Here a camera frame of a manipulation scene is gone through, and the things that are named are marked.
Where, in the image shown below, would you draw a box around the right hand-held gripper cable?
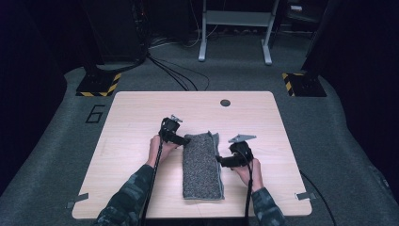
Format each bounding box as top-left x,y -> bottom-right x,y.
238,149 -> 254,226

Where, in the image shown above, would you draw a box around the left hand-held gripper cable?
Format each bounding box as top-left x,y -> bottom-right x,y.
139,117 -> 168,226

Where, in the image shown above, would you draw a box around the black stand column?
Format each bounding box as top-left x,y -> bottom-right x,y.
300,0 -> 335,74

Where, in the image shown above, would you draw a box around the person's left hand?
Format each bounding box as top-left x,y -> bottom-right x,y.
146,135 -> 178,169

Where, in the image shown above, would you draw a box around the gray tape strip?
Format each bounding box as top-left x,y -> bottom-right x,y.
295,191 -> 317,202
65,192 -> 89,209

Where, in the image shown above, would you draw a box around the black stand base hazard stripes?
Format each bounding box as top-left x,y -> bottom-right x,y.
75,73 -> 122,98
280,73 -> 327,98

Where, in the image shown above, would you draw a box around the hand-held gripper cable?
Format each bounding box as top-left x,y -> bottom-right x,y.
238,149 -> 254,226
139,117 -> 168,226

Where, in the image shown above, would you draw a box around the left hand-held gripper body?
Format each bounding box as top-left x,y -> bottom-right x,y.
158,114 -> 184,144

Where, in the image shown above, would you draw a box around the person's right hand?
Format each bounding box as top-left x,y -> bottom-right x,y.
231,158 -> 264,193

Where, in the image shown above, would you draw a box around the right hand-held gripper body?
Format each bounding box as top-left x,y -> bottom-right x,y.
228,134 -> 257,168

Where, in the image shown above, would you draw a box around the black cabinet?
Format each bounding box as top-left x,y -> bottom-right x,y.
84,0 -> 149,64

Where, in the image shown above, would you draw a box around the bundle of black floor cables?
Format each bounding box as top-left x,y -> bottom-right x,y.
146,53 -> 211,92

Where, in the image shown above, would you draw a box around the white metal desk frame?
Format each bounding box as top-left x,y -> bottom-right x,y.
198,0 -> 280,66

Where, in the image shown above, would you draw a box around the black floor cable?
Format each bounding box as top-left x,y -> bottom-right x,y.
299,170 -> 337,226

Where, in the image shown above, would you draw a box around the gray knitted cloth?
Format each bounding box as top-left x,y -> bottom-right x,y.
182,130 -> 226,202

